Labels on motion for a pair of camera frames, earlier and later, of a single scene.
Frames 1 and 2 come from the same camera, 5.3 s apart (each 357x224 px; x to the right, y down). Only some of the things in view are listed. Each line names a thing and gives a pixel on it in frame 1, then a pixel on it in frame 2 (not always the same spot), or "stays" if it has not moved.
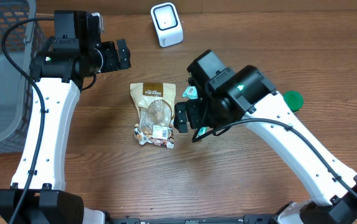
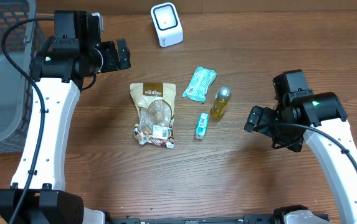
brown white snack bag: (156, 102) stays
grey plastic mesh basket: (6, 94) stays
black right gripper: (191, 114) to (262, 121)
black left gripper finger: (124, 54) stays
